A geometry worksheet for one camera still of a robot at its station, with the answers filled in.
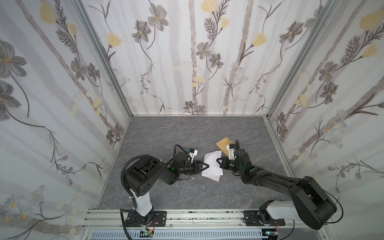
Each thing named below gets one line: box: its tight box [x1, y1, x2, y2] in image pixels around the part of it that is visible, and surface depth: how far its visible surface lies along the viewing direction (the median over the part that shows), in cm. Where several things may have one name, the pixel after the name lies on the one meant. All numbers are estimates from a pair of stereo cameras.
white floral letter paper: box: [201, 150, 224, 183], surface depth 86 cm
